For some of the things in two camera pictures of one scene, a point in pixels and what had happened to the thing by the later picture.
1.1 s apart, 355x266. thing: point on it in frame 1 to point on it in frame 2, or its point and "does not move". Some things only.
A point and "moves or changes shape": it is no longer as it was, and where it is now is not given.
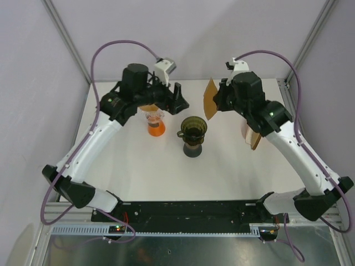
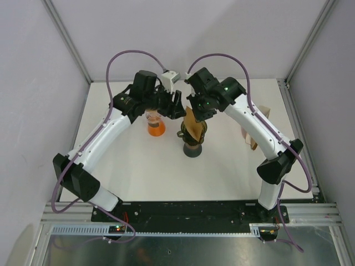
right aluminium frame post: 326,12 does not move
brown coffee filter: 209,106 moves or changes shape
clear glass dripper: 152,117 does not move
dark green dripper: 193,129 does not move
